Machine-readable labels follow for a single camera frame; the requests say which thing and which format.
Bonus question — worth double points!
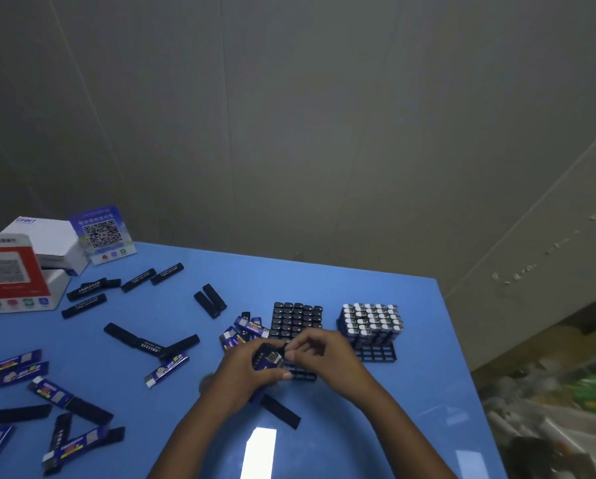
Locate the person's left hand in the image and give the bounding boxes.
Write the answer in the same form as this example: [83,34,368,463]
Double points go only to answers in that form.
[213,337,293,410]

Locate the person's right hand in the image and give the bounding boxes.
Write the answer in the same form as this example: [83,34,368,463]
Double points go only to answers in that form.
[283,327,379,402]

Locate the black grid tray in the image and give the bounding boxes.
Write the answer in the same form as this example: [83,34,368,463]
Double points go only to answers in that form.
[336,303,405,364]
[270,301,325,383]

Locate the black slim lighter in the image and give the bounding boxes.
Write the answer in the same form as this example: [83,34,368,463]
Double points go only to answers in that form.
[260,393,302,430]

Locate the row of blue lighters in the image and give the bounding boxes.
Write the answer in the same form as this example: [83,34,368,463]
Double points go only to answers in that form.
[338,303,405,345]

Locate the row of black lighters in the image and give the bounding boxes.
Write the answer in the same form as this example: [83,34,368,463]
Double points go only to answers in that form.
[271,301,324,340]

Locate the pile of mixed lighters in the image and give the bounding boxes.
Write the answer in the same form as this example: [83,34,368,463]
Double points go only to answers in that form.
[0,262,271,477]

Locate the person's right forearm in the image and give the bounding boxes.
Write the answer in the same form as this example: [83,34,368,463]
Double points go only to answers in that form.
[357,381,458,479]

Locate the person's left forearm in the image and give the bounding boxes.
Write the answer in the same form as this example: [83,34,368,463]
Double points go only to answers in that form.
[148,381,241,479]

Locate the blue code sign stand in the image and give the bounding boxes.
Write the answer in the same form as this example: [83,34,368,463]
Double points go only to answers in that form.
[69,206,138,266]

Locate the crumpled clear plastic bags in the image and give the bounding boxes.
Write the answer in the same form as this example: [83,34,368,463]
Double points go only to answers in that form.
[482,353,596,479]

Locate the white cardboard box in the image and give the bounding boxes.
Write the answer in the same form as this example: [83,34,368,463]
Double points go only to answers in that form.
[1,216,89,277]

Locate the red code sign stand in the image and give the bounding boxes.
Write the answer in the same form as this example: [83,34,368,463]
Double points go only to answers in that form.
[0,233,71,315]

